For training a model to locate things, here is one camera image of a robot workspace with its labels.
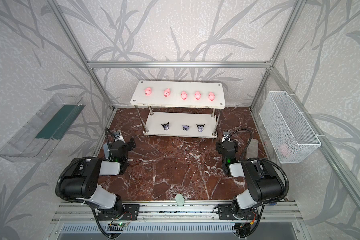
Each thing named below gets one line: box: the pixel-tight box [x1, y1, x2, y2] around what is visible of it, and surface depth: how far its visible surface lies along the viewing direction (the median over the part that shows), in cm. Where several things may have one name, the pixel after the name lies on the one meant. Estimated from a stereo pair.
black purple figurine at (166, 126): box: [161, 122, 170, 131], surface depth 98 cm
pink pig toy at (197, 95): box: [194, 91, 202, 100], surface depth 79 cm
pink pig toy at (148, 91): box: [144, 87, 152, 96], surface depth 80 cm
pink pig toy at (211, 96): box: [209, 92, 215, 101], surface depth 78 cm
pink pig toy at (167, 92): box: [163, 88, 171, 97], surface depth 80 cm
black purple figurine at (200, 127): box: [196, 124, 205, 133], surface depth 97 cm
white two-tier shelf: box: [130, 80, 226, 138], surface depth 86 cm
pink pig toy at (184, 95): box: [180, 91, 188, 100], surface depth 79 cm
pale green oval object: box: [175, 193, 185, 207], surface depth 78 cm
